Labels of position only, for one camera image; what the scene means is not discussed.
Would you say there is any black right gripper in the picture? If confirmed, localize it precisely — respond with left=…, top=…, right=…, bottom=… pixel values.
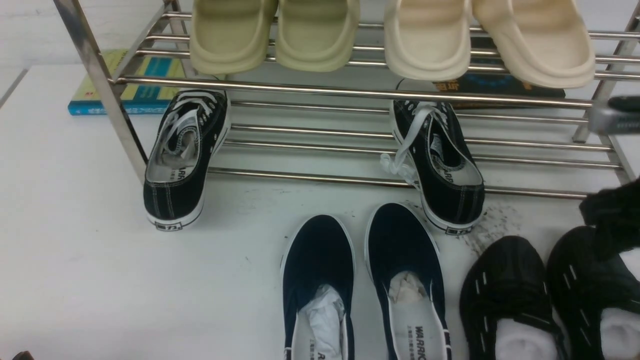
left=579, top=96, right=640, bottom=261

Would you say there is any black knit shoe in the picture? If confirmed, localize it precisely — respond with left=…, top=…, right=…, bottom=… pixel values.
left=459, top=235, right=569, bottom=360
left=546, top=226, right=639, bottom=360

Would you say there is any stainless steel shoe rack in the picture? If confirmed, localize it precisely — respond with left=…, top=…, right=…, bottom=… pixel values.
left=53, top=0, right=639, bottom=199

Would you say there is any cream slipper outer right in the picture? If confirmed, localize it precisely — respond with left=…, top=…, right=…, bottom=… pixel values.
left=471, top=0, right=595, bottom=89

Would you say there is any cream slipper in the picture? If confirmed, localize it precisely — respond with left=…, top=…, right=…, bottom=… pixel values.
left=383, top=0, right=473, bottom=82
left=471, top=0, right=595, bottom=89

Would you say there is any dark book with orange text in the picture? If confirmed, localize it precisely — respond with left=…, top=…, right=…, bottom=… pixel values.
left=433, top=37, right=566, bottom=110

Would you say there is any black lace-up sneaker right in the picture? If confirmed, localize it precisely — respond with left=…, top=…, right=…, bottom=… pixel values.
left=380, top=100, right=486, bottom=236

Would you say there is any black lace-up sneaker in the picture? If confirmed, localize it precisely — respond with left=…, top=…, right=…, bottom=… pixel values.
left=380, top=100, right=486, bottom=236
left=142, top=89, right=231, bottom=231

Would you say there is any cream slipper inner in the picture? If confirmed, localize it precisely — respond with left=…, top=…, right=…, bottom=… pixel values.
left=383, top=0, right=473, bottom=82

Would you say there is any navy slip-on shoe right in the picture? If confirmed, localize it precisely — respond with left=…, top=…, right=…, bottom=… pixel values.
left=365, top=203, right=453, bottom=360

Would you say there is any navy slip-on shoe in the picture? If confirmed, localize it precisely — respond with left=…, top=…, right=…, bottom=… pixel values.
left=280, top=214, right=356, bottom=360
left=365, top=203, right=453, bottom=360

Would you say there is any pale green slipper inner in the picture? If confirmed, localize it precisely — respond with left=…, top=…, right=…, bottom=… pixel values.
left=275, top=0, right=361, bottom=72

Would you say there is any pale green slipper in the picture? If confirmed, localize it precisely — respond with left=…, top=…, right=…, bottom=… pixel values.
left=275, top=0, right=361, bottom=72
left=189, top=0, right=279, bottom=76

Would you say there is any navy slip-on shoe left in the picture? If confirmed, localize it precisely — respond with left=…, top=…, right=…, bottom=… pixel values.
left=280, top=214, right=356, bottom=360

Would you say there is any pale green slipper outer left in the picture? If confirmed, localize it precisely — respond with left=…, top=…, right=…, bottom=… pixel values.
left=189, top=0, right=279, bottom=76

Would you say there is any black lace-up sneaker left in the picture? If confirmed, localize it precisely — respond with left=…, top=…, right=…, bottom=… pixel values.
left=142, top=89, right=231, bottom=231

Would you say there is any blue and yellow book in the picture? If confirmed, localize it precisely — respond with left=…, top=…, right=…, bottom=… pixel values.
left=67, top=48, right=185, bottom=116

